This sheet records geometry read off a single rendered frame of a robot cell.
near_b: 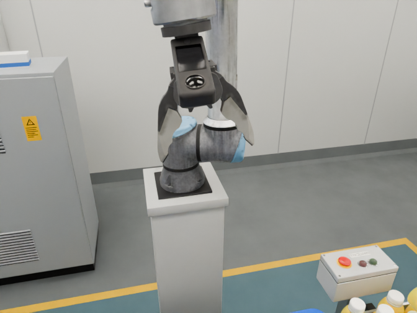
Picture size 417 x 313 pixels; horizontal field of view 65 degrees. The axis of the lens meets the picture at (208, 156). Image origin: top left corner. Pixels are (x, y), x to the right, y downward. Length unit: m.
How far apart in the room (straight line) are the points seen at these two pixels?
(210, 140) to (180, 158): 0.14
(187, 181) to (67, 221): 1.22
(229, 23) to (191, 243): 0.86
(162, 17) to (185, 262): 1.17
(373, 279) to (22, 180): 1.88
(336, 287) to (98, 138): 2.77
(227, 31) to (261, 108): 2.49
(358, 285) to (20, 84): 1.78
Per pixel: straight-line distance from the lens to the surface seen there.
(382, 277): 1.15
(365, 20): 3.95
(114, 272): 2.61
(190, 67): 0.43
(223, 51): 1.14
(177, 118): 0.49
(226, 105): 0.50
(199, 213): 1.32
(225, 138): 1.20
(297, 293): 2.47
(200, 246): 1.44
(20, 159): 2.17
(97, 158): 3.51
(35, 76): 1.99
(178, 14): 0.45
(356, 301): 1.04
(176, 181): 1.30
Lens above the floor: 1.83
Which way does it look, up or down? 27 degrees down
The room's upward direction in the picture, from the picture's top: straight up
